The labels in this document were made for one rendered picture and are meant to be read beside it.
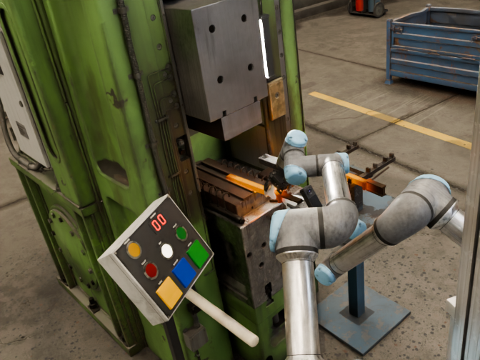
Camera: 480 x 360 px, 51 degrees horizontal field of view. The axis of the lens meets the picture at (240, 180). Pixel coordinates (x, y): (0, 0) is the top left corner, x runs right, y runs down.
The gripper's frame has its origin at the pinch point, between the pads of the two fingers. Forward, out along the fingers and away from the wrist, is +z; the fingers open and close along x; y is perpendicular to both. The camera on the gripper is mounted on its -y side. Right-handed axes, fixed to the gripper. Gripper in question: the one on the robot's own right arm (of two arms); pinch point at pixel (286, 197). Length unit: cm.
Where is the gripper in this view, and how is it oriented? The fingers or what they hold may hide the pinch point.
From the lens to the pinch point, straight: 196.9
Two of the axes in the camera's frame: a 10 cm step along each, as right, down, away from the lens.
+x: 7.3, -4.2, 5.4
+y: 1.5, 8.7, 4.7
